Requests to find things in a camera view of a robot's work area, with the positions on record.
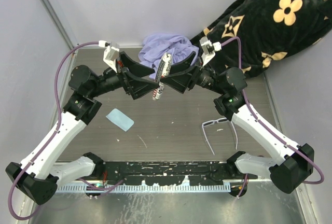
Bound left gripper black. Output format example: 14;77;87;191
89;52;159;99

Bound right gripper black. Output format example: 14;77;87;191
160;51;226;95

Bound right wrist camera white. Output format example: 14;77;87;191
199;36;222;67

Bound crumpled lavender cloth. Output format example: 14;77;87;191
138;33;199;69

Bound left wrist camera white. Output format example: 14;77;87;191
98;40;120;72

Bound light blue cleaning cloth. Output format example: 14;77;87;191
106;108;134;132

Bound white frame sunglasses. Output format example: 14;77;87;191
201;118;239;155

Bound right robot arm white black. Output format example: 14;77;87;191
161;55;314;194

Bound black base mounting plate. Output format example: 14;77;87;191
74;160;259;187

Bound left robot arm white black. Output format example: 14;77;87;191
6;51;158;205

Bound black floral plush blanket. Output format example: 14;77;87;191
191;0;331;78

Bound aluminium frame post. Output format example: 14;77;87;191
40;0;75;49

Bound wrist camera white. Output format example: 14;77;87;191
98;40;120;72
199;36;222;67

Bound slotted grey cable duct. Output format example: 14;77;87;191
56;179;231;194

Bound printed glasses case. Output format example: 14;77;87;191
153;52;172;101

